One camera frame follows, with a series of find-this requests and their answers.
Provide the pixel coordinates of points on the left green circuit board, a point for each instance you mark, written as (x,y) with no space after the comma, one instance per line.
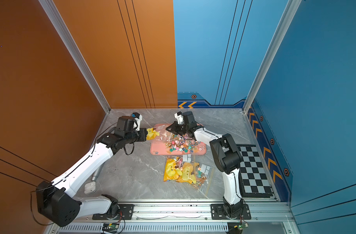
(110,228)

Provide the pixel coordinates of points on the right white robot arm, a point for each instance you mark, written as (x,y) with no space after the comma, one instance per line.
(226,155)

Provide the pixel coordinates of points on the right green circuit board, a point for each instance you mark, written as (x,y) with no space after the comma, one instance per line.
(236,228)

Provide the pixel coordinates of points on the silver microphone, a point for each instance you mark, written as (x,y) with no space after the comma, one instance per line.
(91,186)

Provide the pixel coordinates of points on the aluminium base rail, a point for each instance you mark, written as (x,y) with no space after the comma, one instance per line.
(193,216)

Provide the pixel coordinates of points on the pink plastic tray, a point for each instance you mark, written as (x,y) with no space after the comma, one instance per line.
(180,145)

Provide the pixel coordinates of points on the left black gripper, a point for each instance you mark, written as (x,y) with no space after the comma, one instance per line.
(143,132)

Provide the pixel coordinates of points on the clear ziploc bag with candies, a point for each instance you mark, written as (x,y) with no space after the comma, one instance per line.
(159,134)

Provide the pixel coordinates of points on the black white checkerboard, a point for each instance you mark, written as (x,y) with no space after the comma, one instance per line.
(254,182)

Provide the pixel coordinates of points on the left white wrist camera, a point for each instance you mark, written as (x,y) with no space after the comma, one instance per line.
(137,120)

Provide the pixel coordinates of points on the green circuit board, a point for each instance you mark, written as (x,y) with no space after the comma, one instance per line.
(110,228)
(236,228)

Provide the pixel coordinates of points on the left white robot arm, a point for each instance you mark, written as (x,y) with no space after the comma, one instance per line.
(57,200)

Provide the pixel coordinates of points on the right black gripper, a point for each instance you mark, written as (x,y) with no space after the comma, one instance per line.
(175,129)

